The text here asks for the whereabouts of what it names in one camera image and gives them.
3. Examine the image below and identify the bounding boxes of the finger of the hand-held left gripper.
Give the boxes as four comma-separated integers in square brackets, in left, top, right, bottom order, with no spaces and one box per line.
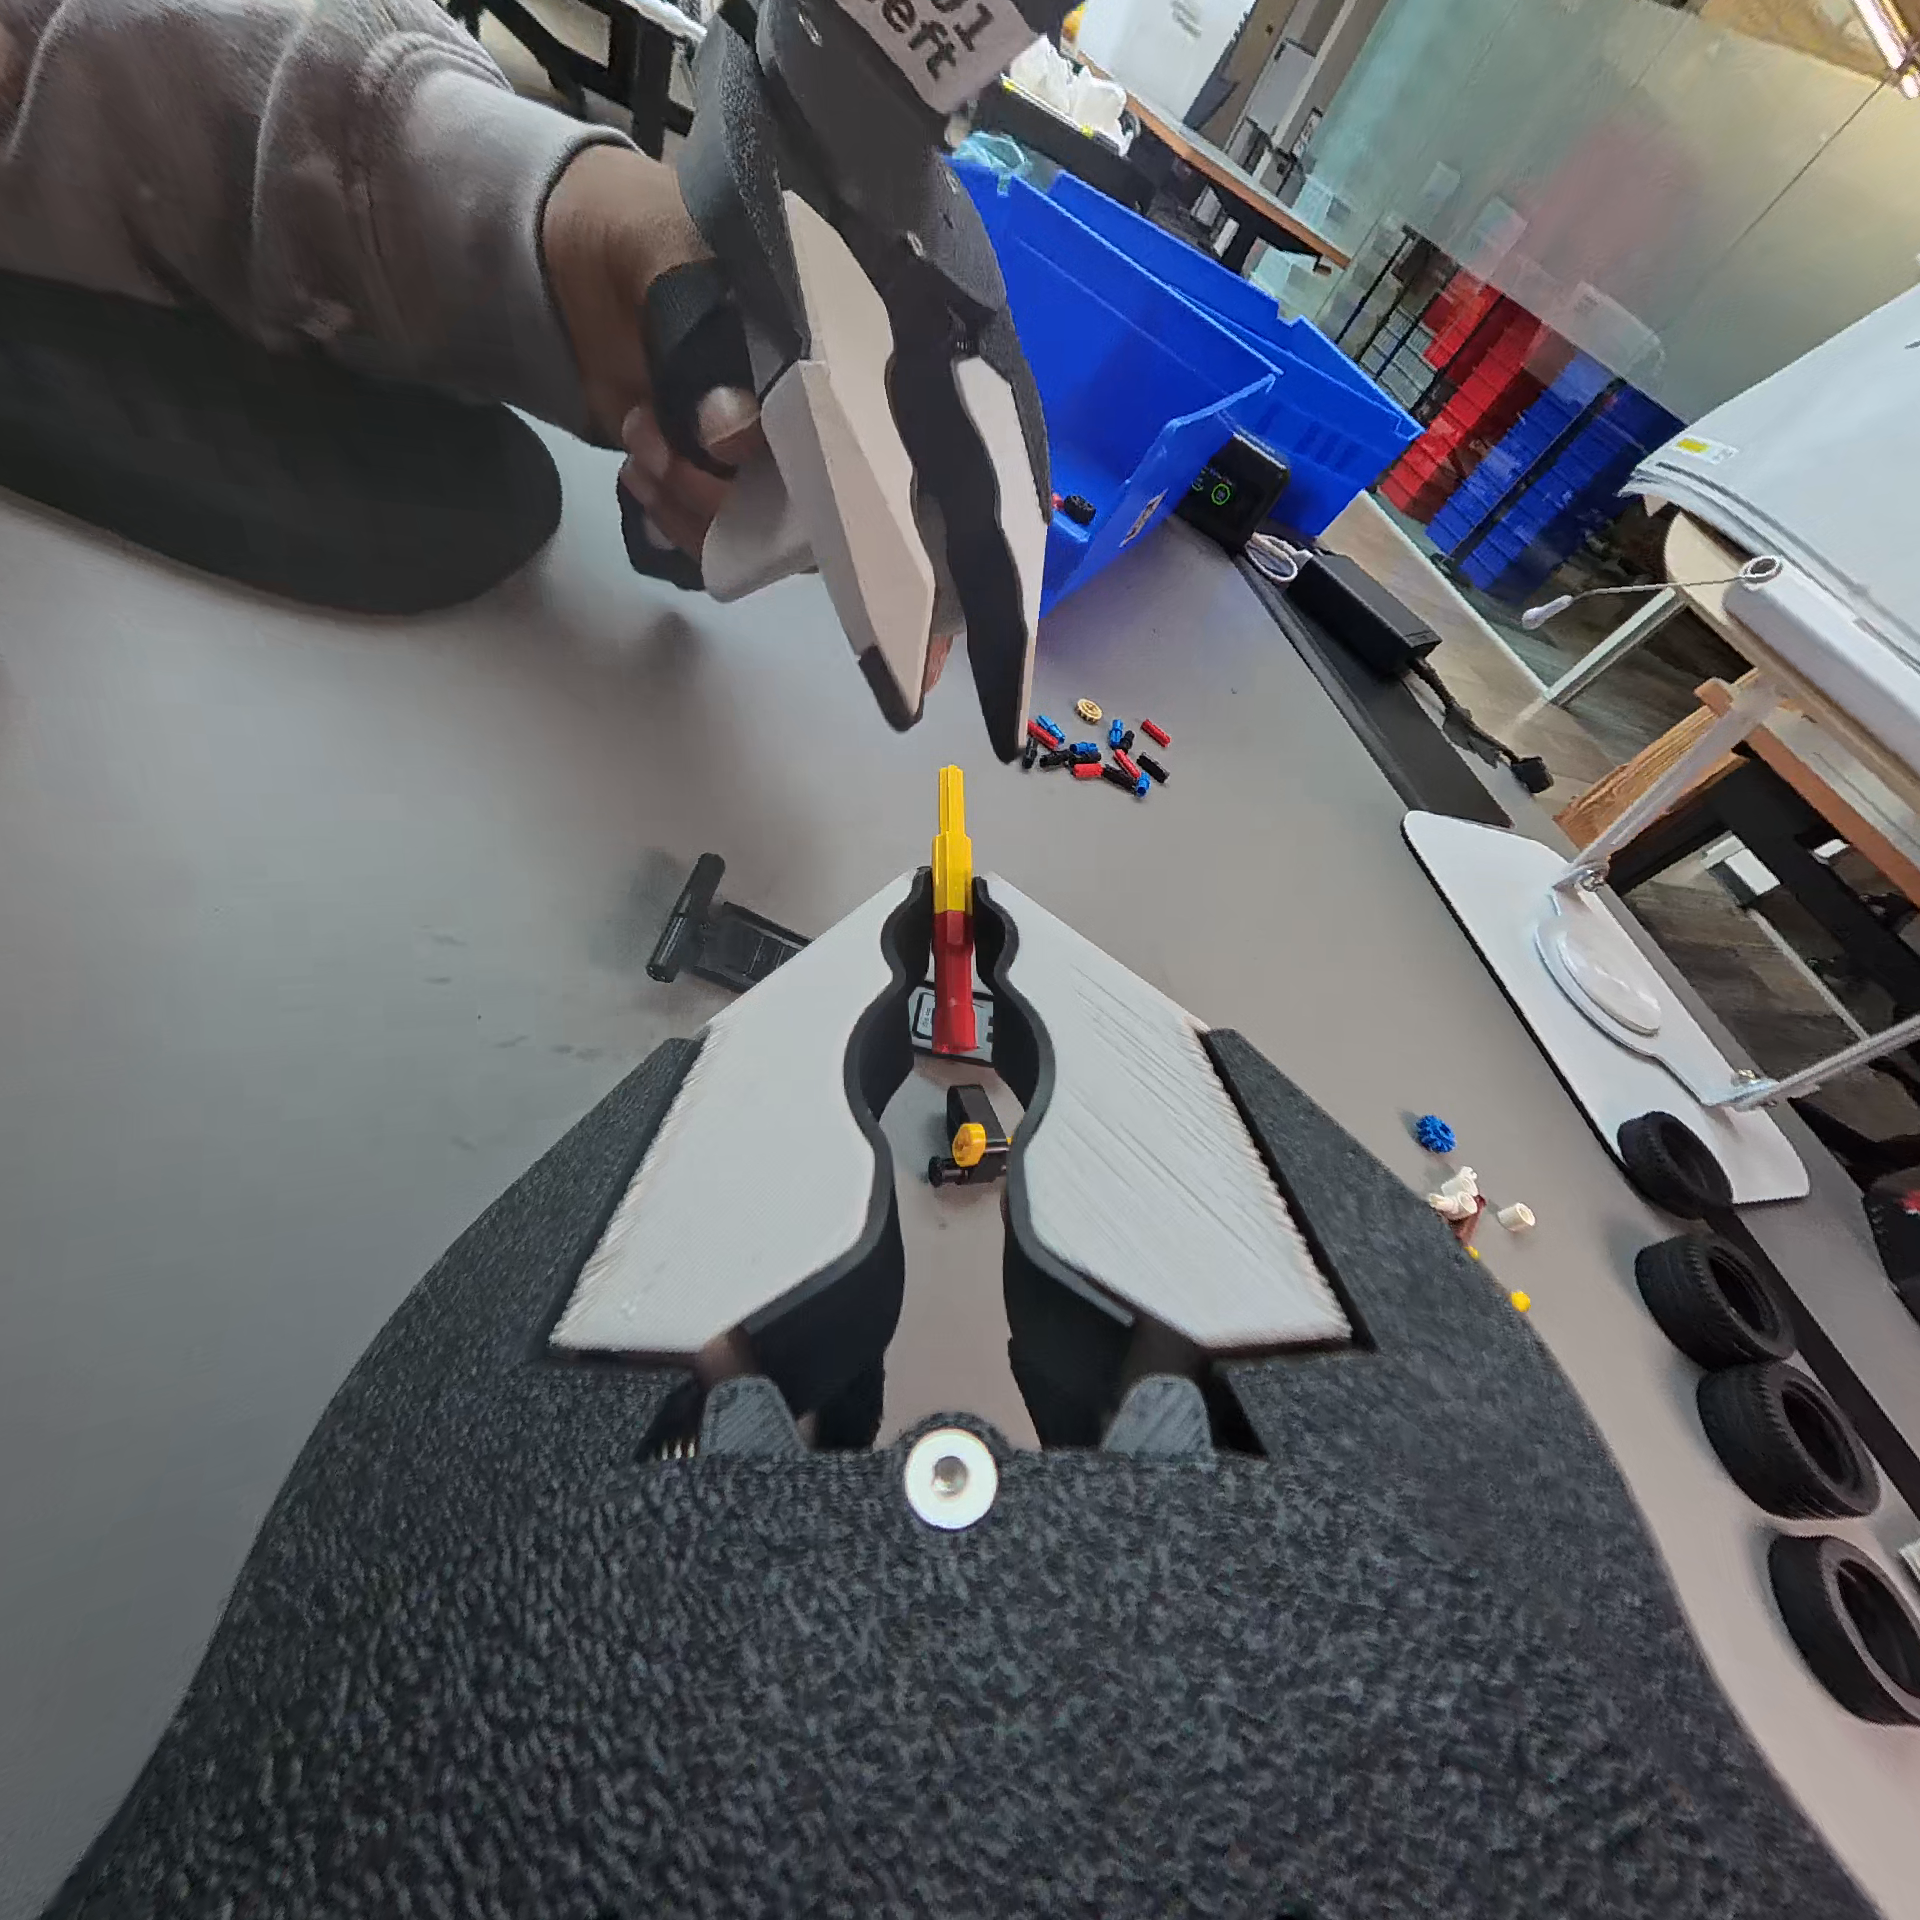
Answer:
[897,343,1057,760]
[760,191,964,734]

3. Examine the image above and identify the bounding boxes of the person's left hand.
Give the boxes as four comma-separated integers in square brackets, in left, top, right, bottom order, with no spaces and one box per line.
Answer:
[539,142,770,590]

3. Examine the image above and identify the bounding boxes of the crumpled white plastic bags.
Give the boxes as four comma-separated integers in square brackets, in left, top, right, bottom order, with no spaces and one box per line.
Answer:
[1013,36,1135,144]

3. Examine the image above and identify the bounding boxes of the grey desk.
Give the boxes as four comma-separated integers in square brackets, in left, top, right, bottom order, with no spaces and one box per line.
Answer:
[0,397,1920,1920]

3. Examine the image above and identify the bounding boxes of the blue plastic parts bin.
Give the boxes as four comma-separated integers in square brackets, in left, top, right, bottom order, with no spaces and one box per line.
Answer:
[1050,165,1427,542]
[952,157,1284,617]

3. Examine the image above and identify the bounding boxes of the red and yellow toy axle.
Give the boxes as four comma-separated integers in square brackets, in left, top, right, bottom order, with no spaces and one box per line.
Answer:
[931,760,980,1057]

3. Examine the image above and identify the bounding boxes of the black yellow toy joint piece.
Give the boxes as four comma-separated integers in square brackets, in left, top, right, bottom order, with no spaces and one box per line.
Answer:
[927,1084,1015,1190]

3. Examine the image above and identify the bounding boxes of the white storage box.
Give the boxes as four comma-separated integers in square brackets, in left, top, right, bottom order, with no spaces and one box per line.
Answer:
[1079,0,1263,120]

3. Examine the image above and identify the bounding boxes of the wire page holder arm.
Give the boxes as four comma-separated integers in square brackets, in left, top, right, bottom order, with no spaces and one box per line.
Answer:
[1521,558,1787,632]

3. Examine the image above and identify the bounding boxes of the white metal book stand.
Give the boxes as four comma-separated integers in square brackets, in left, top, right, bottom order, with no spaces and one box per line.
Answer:
[1402,555,1920,1208]

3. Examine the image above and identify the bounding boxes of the toy instruction booklet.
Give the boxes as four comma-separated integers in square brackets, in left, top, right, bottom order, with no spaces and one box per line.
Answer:
[1621,286,1920,677]

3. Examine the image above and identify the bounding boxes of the black device with green lights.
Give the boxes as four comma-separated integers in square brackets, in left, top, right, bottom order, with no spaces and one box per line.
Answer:
[1176,433,1291,553]

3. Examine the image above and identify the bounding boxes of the background wooden office desk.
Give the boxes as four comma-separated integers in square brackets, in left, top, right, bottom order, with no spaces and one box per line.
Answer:
[1050,75,1354,272]

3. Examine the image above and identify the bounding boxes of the pile of small connector pins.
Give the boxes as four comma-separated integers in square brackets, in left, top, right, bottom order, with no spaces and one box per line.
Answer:
[1020,715,1176,798]

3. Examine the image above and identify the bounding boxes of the black power adapter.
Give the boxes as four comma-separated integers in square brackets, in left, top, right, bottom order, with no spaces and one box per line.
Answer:
[1287,550,1445,680]

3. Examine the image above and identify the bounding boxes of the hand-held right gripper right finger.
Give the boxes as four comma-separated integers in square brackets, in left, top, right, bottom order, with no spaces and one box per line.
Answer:
[969,873,1357,1452]

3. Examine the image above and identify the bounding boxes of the black curved toy roof assembly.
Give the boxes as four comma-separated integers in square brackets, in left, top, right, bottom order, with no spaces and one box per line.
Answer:
[645,853,1000,1057]

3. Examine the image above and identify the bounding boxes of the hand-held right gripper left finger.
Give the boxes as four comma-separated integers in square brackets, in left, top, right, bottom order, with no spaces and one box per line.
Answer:
[549,865,936,1452]

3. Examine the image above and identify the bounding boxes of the person's left forearm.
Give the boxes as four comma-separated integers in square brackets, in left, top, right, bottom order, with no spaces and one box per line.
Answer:
[0,0,640,437]

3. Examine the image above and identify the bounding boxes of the black adapter cable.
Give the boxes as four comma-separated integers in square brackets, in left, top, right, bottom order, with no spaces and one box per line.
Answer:
[1411,661,1555,798]

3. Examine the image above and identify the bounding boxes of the stack of red blue bins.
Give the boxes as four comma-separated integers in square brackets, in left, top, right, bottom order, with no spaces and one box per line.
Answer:
[1376,269,1690,593]

